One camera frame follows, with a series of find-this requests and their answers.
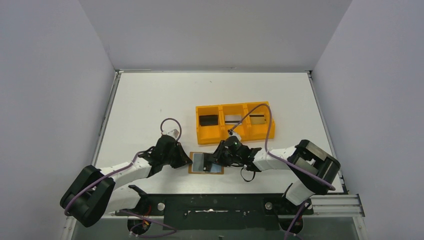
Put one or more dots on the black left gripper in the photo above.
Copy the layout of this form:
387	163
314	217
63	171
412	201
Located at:
177	153

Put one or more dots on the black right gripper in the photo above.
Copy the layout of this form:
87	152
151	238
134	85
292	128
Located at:
218	157

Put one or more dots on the black card from holder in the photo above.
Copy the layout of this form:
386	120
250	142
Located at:
208	120
201	162

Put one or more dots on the orange leather card holder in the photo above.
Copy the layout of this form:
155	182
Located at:
190	172

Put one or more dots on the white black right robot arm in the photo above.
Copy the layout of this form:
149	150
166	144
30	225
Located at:
314	168

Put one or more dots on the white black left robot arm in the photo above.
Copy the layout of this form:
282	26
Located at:
95	191

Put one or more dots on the silver card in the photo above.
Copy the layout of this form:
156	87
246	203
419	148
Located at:
232	119

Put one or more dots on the gold card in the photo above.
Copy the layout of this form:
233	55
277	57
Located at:
258	119

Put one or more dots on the yellow middle plastic bin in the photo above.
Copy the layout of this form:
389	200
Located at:
236	108

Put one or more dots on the yellow right plastic bin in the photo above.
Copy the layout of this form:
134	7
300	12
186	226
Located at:
259	131

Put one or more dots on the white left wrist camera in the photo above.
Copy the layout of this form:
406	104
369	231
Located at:
172	133

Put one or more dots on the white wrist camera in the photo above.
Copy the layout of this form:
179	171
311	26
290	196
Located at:
172	133
232	133

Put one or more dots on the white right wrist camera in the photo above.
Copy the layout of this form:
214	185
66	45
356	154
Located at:
232	133

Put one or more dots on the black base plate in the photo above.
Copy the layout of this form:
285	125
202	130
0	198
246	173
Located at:
218	211

